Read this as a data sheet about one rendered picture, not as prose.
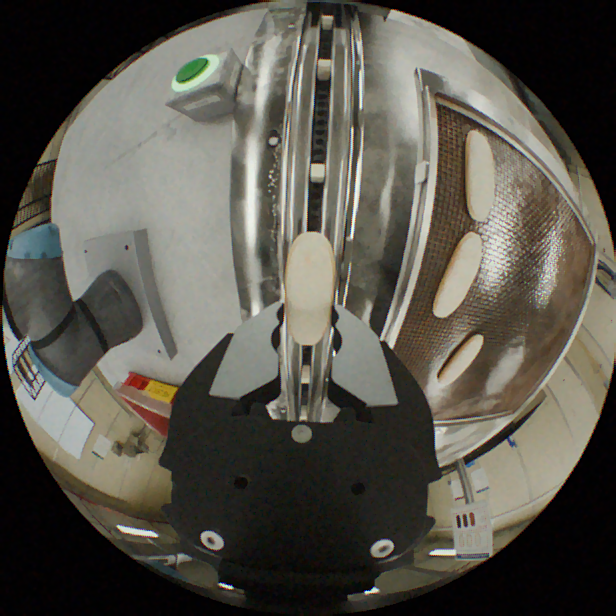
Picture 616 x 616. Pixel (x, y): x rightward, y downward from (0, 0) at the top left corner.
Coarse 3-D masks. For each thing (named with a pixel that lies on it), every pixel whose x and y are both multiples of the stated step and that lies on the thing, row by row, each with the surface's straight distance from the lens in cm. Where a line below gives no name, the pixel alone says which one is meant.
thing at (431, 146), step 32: (448, 96) 24; (448, 160) 21; (416, 224) 19; (480, 224) 22; (576, 224) 46; (416, 256) 18; (576, 256) 47; (480, 288) 25; (512, 288) 29; (448, 320) 24; (512, 320) 32; (544, 320) 41; (576, 320) 59; (416, 352) 26; (448, 352) 28; (480, 352) 32; (544, 352) 51; (512, 384) 50; (480, 416) 55
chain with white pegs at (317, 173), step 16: (320, 48) 32; (320, 64) 25; (320, 80) 27; (320, 96) 26; (320, 112) 24; (320, 128) 23; (320, 160) 22; (320, 176) 18; (320, 192) 21; (320, 224) 21; (304, 368) 31; (304, 384) 36; (304, 400) 41; (304, 416) 41
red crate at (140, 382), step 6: (132, 372) 77; (132, 378) 73; (138, 378) 72; (144, 378) 69; (150, 378) 69; (126, 384) 73; (132, 384) 72; (138, 384) 70; (144, 384) 69; (168, 384) 62; (174, 396) 57
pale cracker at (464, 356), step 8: (472, 336) 28; (480, 336) 28; (464, 344) 28; (472, 344) 28; (480, 344) 29; (456, 352) 28; (464, 352) 28; (472, 352) 29; (456, 360) 28; (464, 360) 29; (472, 360) 30; (448, 368) 29; (456, 368) 30; (464, 368) 31; (440, 376) 30; (448, 376) 30; (456, 376) 31
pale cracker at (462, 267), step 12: (468, 240) 21; (480, 240) 22; (456, 252) 20; (468, 252) 21; (480, 252) 22; (456, 264) 20; (468, 264) 21; (444, 276) 21; (456, 276) 21; (468, 276) 21; (444, 288) 21; (456, 288) 21; (468, 288) 22; (444, 300) 21; (456, 300) 22; (444, 312) 22
